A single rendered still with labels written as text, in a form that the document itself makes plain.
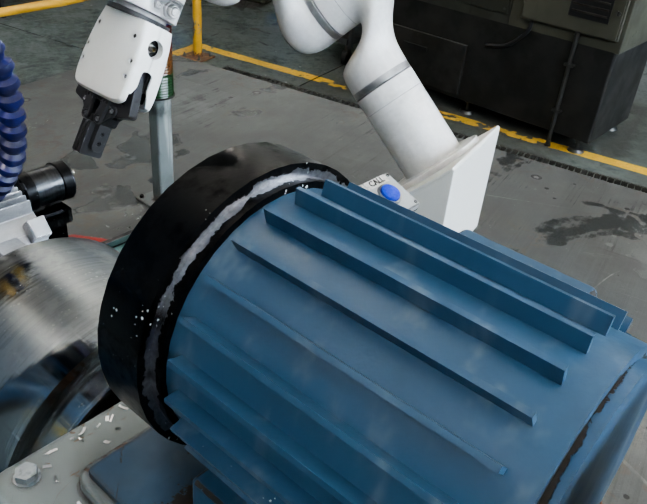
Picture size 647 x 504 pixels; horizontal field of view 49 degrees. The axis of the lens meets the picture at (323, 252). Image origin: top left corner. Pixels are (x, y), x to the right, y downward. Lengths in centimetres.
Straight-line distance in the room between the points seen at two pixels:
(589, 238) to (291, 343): 130
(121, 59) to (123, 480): 52
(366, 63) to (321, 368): 106
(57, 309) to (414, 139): 85
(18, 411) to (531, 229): 118
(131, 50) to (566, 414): 67
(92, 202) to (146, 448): 108
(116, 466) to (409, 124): 97
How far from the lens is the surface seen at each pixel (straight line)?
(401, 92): 133
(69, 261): 68
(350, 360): 30
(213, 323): 34
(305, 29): 136
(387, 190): 101
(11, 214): 91
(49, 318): 62
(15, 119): 64
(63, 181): 111
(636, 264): 154
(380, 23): 133
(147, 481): 47
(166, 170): 146
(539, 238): 153
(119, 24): 87
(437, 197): 125
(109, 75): 86
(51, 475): 50
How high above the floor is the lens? 153
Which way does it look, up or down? 33 degrees down
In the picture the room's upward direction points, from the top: 6 degrees clockwise
